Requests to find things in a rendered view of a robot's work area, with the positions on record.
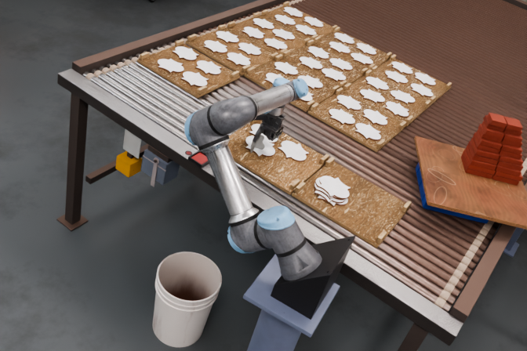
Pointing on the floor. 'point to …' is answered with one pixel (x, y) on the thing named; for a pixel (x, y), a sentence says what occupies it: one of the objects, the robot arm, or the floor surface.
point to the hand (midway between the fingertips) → (259, 146)
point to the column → (280, 313)
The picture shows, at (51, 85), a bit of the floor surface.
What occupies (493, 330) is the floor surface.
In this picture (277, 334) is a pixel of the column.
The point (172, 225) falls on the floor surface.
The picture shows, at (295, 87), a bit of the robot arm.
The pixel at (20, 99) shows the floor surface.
